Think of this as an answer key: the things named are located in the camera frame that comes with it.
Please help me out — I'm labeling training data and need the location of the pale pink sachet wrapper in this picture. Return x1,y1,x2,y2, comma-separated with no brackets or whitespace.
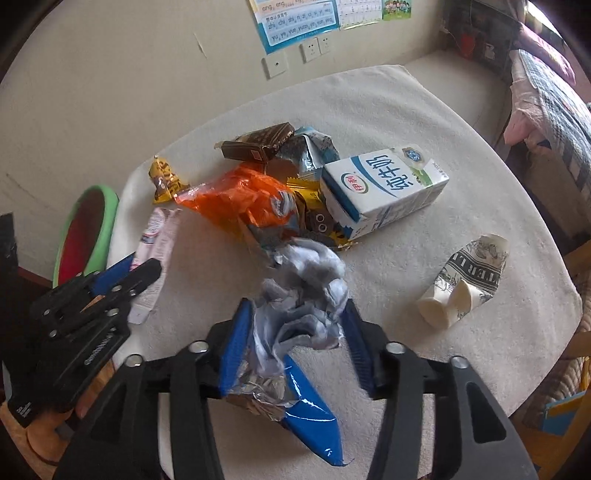
128,207,181,325

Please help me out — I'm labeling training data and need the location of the small yellow candy wrapper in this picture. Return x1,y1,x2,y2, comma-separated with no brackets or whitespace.
148,156,190,205

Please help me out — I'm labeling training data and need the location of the orange plastic wrapper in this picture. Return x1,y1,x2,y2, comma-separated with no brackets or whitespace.
174,162,298,235

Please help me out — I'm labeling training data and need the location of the crushed paper cup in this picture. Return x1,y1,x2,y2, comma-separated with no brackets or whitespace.
416,234,509,330

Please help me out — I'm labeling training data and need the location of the blue foil snack bag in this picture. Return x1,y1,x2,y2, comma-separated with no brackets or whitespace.
218,238,349,467

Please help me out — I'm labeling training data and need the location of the brown chocolate wrapper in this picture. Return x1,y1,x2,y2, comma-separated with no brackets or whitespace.
214,122,296,163

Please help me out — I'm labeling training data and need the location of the yellow black snack wrapper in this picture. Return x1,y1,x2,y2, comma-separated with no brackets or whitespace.
287,178,351,250

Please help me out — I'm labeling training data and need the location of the light blue silver wrapper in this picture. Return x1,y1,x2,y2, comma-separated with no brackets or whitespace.
277,126,339,180

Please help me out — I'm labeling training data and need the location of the white blue milk carton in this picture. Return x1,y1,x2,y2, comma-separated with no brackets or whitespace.
320,145,449,241

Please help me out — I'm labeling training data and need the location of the green red trash bin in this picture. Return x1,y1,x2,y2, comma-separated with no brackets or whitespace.
52,185,119,288

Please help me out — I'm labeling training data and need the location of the white table cloth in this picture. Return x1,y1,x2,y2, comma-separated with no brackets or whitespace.
109,66,582,479

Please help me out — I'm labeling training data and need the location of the bed with plaid blanket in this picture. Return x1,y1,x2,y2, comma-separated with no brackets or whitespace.
504,50,590,236

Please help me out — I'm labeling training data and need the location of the pink pillow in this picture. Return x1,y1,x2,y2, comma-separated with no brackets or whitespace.
517,23,576,87

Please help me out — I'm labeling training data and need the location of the red container on shelf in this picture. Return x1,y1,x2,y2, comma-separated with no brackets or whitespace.
459,33,476,60

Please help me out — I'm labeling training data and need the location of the dark bedside shelf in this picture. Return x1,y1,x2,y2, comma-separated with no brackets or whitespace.
441,1,520,77

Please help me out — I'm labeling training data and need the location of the white wall socket left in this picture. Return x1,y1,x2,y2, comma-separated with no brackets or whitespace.
262,51,290,80

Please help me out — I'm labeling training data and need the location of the white wall socket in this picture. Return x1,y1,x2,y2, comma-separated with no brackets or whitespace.
300,37,322,63
318,34,332,55
262,51,290,80

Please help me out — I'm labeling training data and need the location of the white wall socket middle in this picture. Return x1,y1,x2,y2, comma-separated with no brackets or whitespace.
300,37,322,63

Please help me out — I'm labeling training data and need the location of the blue pinyin wall poster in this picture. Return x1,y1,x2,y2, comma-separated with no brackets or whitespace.
249,0,339,54

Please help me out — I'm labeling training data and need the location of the white wall socket right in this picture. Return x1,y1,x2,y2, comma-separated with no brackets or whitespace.
318,34,332,55

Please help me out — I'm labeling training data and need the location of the white chart wall poster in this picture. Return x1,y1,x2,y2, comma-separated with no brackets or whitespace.
335,0,383,30

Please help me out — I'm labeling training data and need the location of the green chart wall poster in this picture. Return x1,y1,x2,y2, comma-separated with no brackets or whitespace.
382,0,412,21

